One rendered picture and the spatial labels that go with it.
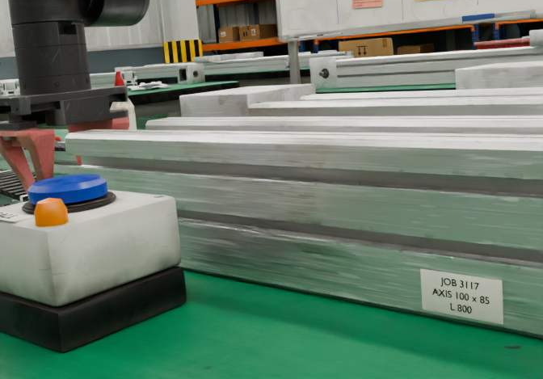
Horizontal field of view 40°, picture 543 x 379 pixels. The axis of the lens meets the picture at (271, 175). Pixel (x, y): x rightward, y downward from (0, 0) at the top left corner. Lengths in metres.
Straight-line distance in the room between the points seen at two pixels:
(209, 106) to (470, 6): 2.84
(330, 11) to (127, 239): 3.53
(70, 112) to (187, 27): 8.06
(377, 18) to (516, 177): 3.41
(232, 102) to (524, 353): 0.42
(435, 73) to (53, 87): 1.62
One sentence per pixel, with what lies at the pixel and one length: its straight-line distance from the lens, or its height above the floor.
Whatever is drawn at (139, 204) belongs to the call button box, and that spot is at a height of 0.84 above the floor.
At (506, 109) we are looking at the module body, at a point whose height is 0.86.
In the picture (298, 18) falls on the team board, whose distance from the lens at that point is 4.00.
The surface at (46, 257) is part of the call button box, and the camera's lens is 0.36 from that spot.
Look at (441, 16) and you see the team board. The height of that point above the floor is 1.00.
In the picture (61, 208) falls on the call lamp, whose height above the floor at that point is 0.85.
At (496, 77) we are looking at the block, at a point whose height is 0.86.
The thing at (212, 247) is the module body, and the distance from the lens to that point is 0.45.
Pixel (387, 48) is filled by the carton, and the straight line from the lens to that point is 5.07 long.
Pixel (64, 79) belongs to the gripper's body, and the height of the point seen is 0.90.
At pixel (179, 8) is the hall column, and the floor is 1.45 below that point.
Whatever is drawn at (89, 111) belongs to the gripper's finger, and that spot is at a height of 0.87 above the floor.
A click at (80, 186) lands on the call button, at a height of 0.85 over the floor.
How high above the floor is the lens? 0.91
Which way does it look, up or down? 9 degrees down
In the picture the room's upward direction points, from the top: 5 degrees counter-clockwise
